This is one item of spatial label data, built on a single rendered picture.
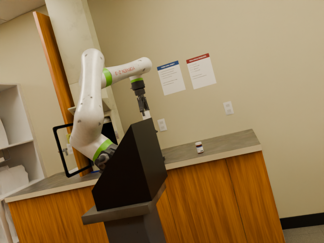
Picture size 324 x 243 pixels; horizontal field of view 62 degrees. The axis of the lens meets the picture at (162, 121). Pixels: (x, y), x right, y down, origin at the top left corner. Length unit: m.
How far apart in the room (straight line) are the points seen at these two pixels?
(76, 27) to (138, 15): 0.60
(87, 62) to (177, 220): 1.21
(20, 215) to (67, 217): 0.45
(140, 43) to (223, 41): 0.76
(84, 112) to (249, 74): 1.63
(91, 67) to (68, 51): 1.04
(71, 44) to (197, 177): 1.48
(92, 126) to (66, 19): 1.45
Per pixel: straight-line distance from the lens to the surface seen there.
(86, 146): 1.30
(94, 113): 1.18
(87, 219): 1.29
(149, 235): 1.30
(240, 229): 1.97
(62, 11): 2.52
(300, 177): 2.62
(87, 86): 1.31
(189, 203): 1.92
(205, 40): 2.49
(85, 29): 2.38
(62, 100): 2.37
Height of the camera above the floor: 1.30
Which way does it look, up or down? 2 degrees down
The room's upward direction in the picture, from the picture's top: 15 degrees counter-clockwise
